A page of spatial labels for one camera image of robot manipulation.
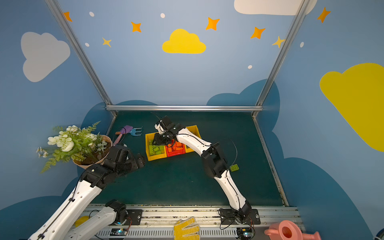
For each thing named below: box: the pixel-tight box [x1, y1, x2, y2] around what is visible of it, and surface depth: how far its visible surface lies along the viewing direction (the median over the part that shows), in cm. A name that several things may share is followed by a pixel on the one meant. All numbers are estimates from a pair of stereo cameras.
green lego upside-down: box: [149, 145, 165, 156], surface depth 98 cm
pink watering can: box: [264, 220, 322, 240], surface depth 63 cm
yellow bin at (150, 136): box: [145, 132, 168, 162], surface depth 97 cm
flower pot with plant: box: [36, 120, 113, 174], surface depth 71 cm
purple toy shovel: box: [113, 125, 134, 146], surface depth 109 cm
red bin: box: [165, 143, 186, 157], surface depth 97 cm
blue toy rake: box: [129, 126, 143, 136], surface depth 110 cm
